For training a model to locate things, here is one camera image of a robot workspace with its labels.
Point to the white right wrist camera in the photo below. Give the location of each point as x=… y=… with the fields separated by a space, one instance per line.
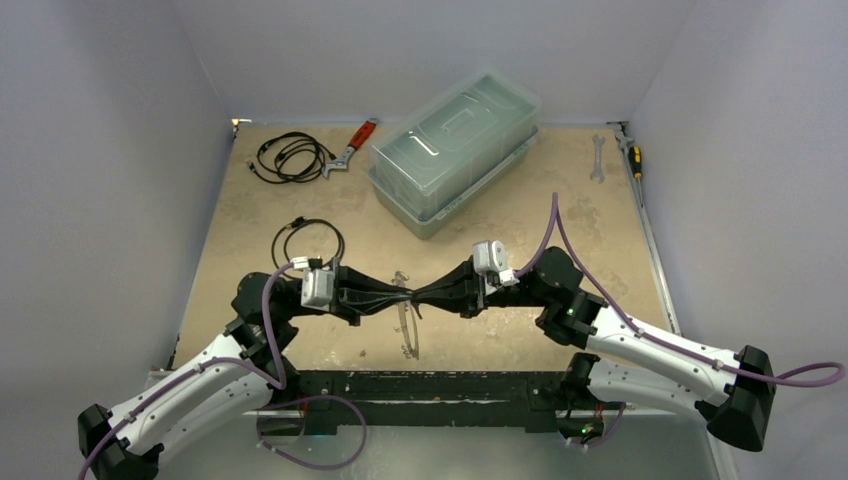
x=490 y=262

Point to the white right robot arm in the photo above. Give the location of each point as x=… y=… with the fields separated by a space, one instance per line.
x=631 y=361

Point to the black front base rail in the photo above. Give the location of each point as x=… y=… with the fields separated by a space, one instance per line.
x=535 y=401

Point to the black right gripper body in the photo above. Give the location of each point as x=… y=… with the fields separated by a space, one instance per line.
x=475 y=291

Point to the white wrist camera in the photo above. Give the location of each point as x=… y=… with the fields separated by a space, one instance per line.
x=317 y=283
x=490 y=262

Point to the red handled adjustable wrench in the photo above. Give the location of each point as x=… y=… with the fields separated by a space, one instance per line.
x=341 y=163

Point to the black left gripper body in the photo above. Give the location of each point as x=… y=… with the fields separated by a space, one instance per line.
x=340 y=305

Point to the yellow black screwdriver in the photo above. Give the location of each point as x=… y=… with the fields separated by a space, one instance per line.
x=635 y=162

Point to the silver open end spanner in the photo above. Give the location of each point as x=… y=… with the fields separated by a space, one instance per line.
x=597 y=173

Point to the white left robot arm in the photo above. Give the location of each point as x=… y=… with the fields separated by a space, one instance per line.
x=242 y=369

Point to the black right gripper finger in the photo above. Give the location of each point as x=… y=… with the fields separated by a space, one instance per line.
x=459 y=282
x=458 y=299

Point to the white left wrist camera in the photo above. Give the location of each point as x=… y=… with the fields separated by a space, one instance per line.
x=317 y=283

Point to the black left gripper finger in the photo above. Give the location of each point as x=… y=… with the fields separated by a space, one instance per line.
x=366 y=305
x=360 y=283

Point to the clear plastic storage box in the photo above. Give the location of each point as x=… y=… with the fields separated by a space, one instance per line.
x=443 y=154

